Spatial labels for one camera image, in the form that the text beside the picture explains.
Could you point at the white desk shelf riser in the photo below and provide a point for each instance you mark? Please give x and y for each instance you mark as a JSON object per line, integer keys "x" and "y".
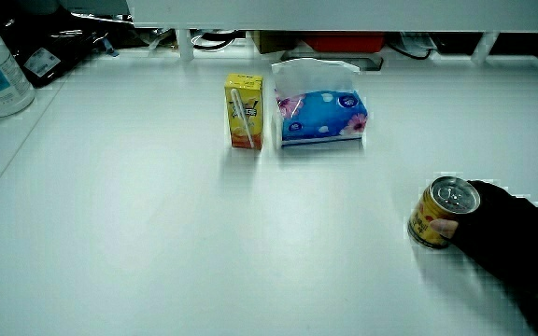
{"x": 344, "y": 14}

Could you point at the gold red bull can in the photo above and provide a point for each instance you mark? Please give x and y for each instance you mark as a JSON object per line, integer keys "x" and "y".
{"x": 430, "y": 212}

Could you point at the brown cardboard box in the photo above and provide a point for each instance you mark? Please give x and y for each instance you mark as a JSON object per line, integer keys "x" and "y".
{"x": 271, "y": 41}

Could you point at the yellow juice carton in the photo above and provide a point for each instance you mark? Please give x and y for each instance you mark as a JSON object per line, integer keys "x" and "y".
{"x": 244, "y": 112}

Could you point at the red box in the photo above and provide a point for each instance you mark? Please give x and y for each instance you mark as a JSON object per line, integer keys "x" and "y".
{"x": 344, "y": 42}

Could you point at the blue floral tissue pack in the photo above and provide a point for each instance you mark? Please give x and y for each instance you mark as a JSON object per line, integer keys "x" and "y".
{"x": 320, "y": 114}

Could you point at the black plastic bag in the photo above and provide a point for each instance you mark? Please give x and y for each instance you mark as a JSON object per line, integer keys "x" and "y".
{"x": 49, "y": 42}

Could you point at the person's right hand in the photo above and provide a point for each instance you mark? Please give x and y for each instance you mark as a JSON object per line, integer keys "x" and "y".
{"x": 502, "y": 233}

